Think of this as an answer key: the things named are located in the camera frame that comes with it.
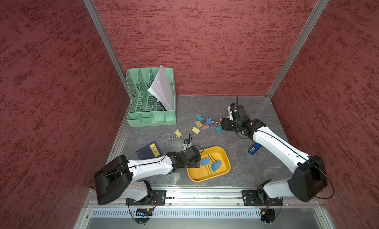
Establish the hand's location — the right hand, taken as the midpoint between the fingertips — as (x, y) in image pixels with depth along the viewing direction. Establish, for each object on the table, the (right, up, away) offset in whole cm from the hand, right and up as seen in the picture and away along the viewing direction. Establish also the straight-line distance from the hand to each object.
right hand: (224, 125), depth 85 cm
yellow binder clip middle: (-17, -5, +14) cm, 23 cm away
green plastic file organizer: (-57, +9, +27) cm, 64 cm away
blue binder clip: (-5, -22, -3) cm, 23 cm away
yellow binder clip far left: (-29, -7, +12) cm, 33 cm away
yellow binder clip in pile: (-15, -1, +16) cm, 22 cm away
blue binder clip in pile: (-8, +1, +18) cm, 20 cm away
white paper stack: (-39, +23, +11) cm, 47 cm away
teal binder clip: (-14, +3, +20) cm, 25 cm away
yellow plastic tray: (-5, -18, +3) cm, 19 cm away
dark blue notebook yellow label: (-45, -17, +5) cm, 48 cm away
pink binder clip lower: (-10, -3, +17) cm, 20 cm away
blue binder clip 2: (-11, -23, +1) cm, 25 cm away
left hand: (-20, -22, -1) cm, 29 cm away
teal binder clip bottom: (-7, -25, -3) cm, 26 cm away
